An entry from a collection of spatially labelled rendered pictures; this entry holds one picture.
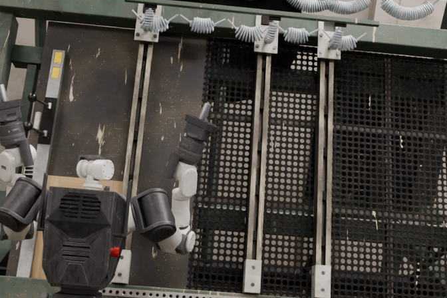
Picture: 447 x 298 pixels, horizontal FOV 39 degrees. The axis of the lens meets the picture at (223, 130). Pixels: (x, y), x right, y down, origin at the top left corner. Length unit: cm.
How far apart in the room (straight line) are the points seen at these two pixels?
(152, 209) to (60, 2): 114
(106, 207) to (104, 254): 14
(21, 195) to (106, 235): 34
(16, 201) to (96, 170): 26
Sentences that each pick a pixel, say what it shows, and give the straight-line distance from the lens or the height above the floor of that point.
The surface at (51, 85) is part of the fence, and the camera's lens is 277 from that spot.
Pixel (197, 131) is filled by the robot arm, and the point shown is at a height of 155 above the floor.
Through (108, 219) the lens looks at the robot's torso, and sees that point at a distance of 195.
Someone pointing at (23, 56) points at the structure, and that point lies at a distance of 292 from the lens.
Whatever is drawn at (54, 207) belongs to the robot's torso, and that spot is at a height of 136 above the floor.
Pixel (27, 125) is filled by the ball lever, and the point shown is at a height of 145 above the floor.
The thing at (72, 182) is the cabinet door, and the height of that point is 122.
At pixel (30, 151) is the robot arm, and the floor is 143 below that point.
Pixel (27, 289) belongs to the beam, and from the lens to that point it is 259.
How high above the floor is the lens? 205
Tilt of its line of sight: 13 degrees down
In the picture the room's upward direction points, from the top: 6 degrees clockwise
